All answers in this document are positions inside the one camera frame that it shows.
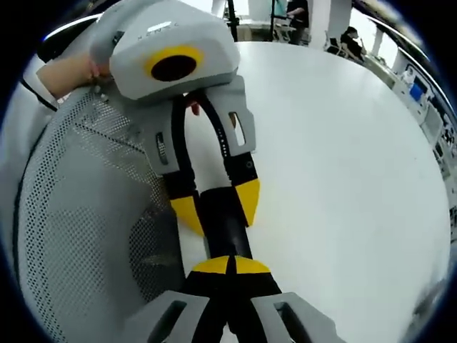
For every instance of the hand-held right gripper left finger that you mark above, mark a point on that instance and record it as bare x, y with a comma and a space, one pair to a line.
193, 300

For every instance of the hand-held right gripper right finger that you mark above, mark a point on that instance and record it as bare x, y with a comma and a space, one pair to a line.
260, 300

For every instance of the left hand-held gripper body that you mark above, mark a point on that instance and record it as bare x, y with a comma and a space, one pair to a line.
143, 35

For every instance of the black remote control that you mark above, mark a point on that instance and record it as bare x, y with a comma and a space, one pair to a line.
225, 221

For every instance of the person's left hand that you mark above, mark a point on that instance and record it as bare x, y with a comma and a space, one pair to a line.
100, 70

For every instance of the black tripod stand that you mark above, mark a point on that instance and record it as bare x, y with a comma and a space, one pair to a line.
232, 19

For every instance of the grey mesh office chair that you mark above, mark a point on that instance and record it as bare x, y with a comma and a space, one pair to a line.
89, 221

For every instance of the blue bin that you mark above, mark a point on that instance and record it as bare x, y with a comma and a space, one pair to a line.
418, 90

